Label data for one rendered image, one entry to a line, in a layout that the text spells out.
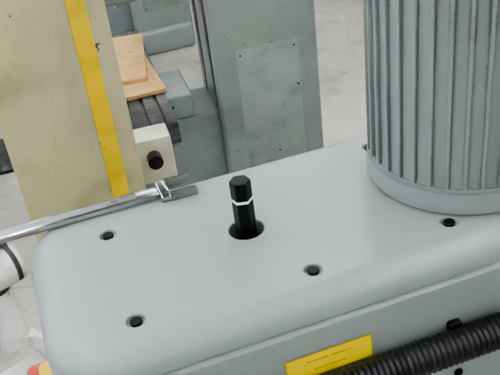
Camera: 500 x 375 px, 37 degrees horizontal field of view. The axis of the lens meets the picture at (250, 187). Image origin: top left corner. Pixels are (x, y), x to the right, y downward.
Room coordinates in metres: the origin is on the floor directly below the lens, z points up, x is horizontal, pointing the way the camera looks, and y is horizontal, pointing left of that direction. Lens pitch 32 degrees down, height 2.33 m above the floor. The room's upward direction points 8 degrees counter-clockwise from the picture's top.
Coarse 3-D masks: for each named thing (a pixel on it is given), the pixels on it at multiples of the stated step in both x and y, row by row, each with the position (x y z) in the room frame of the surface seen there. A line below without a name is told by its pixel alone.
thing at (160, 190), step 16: (176, 176) 0.73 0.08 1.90; (144, 192) 0.71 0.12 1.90; (160, 192) 0.70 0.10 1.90; (176, 192) 0.70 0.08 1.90; (192, 192) 0.70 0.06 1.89; (80, 208) 0.69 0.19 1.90; (96, 208) 0.69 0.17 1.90; (112, 208) 0.69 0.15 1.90; (32, 224) 0.67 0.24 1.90; (48, 224) 0.67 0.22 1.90; (64, 224) 0.67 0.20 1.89; (0, 240) 0.65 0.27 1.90
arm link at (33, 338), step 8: (32, 328) 1.21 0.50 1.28; (24, 336) 1.18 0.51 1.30; (32, 336) 1.18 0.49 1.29; (40, 336) 1.19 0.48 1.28; (0, 344) 1.17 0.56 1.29; (8, 344) 1.16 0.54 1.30; (16, 344) 1.16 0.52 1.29; (24, 344) 1.17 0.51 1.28; (32, 344) 1.17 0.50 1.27; (40, 344) 1.18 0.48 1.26; (8, 352) 1.16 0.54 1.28; (40, 352) 1.20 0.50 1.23
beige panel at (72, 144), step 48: (0, 0) 2.23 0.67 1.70; (48, 0) 2.26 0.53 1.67; (96, 0) 2.30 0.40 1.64; (0, 48) 2.22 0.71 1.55; (48, 48) 2.25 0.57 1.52; (96, 48) 2.29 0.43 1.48; (0, 96) 2.20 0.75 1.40; (48, 96) 2.24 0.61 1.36; (96, 96) 2.28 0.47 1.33; (48, 144) 2.23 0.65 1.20; (96, 144) 2.27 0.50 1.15; (48, 192) 2.22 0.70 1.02; (96, 192) 2.26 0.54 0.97
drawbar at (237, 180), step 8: (240, 176) 0.63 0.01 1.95; (232, 184) 0.62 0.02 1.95; (240, 184) 0.62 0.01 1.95; (248, 184) 0.62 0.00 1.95; (232, 192) 0.62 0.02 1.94; (240, 192) 0.61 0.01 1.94; (248, 192) 0.62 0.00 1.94; (240, 200) 0.61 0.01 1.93; (248, 200) 0.61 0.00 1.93; (240, 208) 0.61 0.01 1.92; (248, 208) 0.61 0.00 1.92; (240, 216) 0.61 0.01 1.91; (248, 216) 0.61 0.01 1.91; (240, 224) 0.61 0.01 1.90; (248, 224) 0.61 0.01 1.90; (240, 232) 0.61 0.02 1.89; (248, 232) 0.61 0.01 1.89; (256, 232) 0.62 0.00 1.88
